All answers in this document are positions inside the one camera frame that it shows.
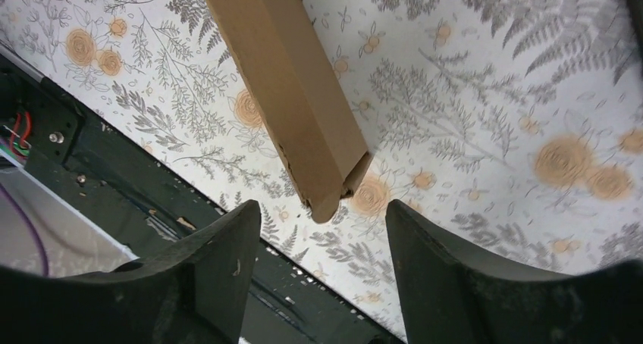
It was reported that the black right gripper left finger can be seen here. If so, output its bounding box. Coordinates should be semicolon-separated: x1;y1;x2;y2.
1;200;261;343

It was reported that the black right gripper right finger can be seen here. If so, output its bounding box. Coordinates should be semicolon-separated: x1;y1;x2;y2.
385;200;642;343

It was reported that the brown cardboard box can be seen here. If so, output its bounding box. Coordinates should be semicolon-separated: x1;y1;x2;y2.
205;0;371;224

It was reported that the floral patterned table mat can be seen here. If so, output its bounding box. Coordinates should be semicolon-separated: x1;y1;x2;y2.
1;0;642;337

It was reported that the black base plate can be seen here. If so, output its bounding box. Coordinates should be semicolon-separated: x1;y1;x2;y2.
1;58;397;343

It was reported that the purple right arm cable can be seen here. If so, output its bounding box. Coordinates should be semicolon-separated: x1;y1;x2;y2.
0;183;50;277

